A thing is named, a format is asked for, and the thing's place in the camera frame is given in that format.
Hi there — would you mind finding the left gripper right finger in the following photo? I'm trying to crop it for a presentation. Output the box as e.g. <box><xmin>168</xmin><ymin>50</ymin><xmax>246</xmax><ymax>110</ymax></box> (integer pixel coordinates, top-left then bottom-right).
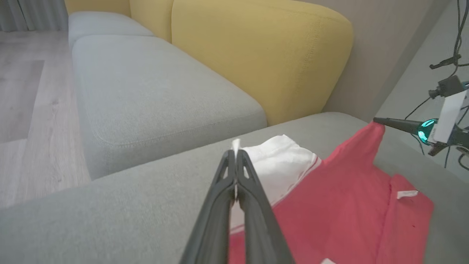
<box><xmin>236</xmin><ymin>150</ymin><xmax>295</xmax><ymax>264</ymax></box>

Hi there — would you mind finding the red basketball jersey white trim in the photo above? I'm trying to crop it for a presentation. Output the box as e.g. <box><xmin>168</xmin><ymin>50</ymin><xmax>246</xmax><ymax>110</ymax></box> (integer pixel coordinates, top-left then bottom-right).
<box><xmin>227</xmin><ymin>121</ymin><xmax>435</xmax><ymax>264</ymax></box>

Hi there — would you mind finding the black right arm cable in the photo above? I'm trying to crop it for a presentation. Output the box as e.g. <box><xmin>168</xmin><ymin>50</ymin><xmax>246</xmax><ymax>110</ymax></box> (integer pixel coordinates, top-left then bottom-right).
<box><xmin>405</xmin><ymin>0</ymin><xmax>469</xmax><ymax>171</ymax></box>

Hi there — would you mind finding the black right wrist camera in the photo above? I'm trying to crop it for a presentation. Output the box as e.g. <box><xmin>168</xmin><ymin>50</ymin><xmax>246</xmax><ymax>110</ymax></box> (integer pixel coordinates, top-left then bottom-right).
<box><xmin>429</xmin><ymin>75</ymin><xmax>466</xmax><ymax>99</ymax></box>

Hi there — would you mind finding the grey sofa seat cushion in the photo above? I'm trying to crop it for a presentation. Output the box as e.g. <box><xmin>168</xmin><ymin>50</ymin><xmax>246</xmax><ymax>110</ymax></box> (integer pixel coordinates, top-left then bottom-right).
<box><xmin>71</xmin><ymin>35</ymin><xmax>268</xmax><ymax>180</ymax></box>
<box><xmin>68</xmin><ymin>11</ymin><xmax>154</xmax><ymax>48</ymax></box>

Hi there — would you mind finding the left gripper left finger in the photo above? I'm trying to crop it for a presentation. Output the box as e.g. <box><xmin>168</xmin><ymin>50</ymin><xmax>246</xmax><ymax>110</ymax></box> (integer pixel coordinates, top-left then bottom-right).
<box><xmin>180</xmin><ymin>150</ymin><xmax>237</xmax><ymax>264</ymax></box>

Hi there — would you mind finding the grey window curtain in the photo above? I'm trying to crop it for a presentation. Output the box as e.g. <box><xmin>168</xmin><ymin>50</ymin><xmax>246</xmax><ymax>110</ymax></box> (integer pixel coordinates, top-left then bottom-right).
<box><xmin>0</xmin><ymin>0</ymin><xmax>69</xmax><ymax>33</ymax></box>

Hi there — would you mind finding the yellow sofa back cushion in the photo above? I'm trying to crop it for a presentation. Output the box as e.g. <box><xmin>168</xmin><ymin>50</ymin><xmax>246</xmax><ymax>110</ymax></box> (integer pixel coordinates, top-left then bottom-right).
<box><xmin>129</xmin><ymin>0</ymin><xmax>174</xmax><ymax>44</ymax></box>
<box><xmin>171</xmin><ymin>0</ymin><xmax>354</xmax><ymax>126</ymax></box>
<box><xmin>64</xmin><ymin>0</ymin><xmax>132</xmax><ymax>17</ymax></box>

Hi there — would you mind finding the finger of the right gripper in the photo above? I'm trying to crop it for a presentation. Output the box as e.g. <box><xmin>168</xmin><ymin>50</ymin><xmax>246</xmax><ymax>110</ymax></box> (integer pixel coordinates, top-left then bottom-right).
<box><xmin>373</xmin><ymin>117</ymin><xmax>422</xmax><ymax>135</ymax></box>

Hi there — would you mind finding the grey and yellow sofa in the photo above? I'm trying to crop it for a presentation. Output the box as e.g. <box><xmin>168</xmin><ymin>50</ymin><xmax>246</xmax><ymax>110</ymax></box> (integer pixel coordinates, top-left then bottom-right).
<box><xmin>0</xmin><ymin>112</ymin><xmax>469</xmax><ymax>264</ymax></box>

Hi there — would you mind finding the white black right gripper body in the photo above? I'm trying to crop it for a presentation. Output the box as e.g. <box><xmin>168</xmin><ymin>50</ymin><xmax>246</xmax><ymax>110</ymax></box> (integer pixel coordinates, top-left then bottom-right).
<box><xmin>417</xmin><ymin>90</ymin><xmax>469</xmax><ymax>156</ymax></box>

